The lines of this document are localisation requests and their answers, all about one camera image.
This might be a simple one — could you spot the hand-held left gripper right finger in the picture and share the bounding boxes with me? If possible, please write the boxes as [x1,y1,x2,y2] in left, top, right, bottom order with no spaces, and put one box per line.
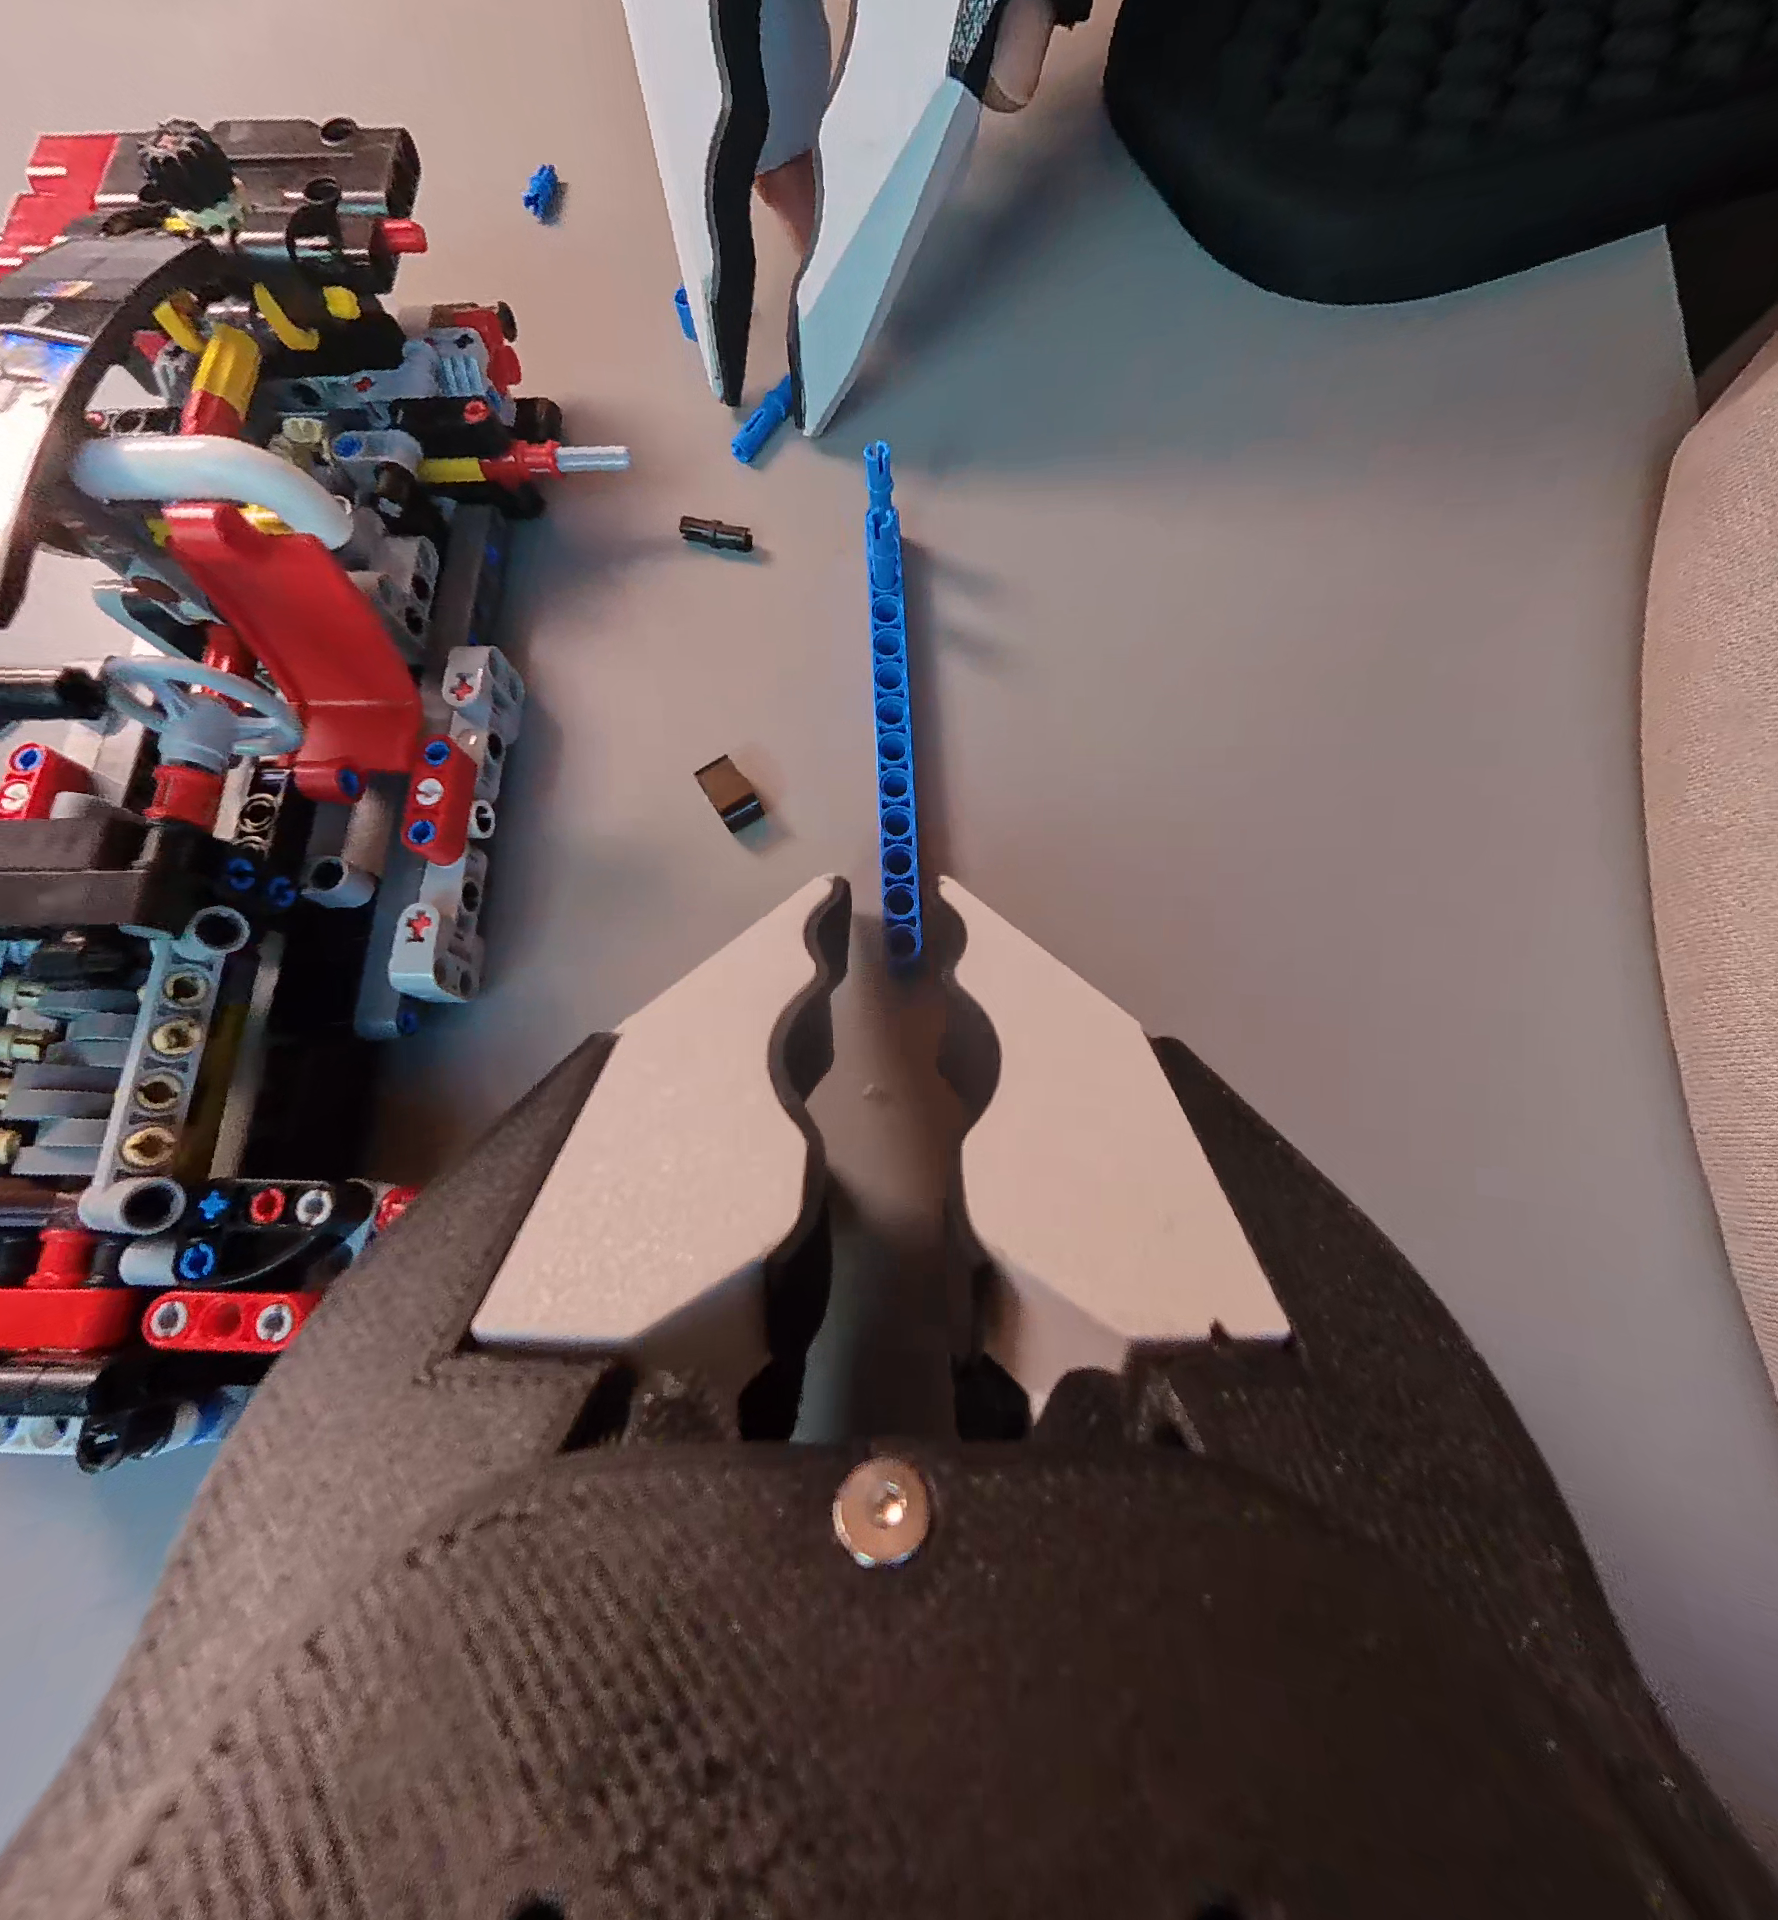
[931,876,1296,1430]

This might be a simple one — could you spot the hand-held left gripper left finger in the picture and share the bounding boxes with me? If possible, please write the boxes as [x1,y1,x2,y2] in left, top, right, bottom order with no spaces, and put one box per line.
[469,876,852,1445]

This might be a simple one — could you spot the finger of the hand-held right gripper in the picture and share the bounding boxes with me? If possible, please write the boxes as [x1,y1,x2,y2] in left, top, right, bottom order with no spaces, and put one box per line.
[623,0,764,409]
[785,0,986,440]

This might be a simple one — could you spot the long blue lego beam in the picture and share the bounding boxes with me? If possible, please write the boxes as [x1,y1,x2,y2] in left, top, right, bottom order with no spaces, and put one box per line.
[865,503,928,962]

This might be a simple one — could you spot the partly built lego car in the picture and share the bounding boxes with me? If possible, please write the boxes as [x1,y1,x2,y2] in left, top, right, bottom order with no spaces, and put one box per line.
[0,121,633,1463]

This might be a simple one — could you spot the person's right hand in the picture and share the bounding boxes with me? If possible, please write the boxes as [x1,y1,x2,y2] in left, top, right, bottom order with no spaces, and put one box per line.
[984,0,1093,110]

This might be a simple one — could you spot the black office chair seat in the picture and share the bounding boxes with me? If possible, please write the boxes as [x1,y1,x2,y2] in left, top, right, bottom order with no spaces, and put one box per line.
[1102,0,1778,306]

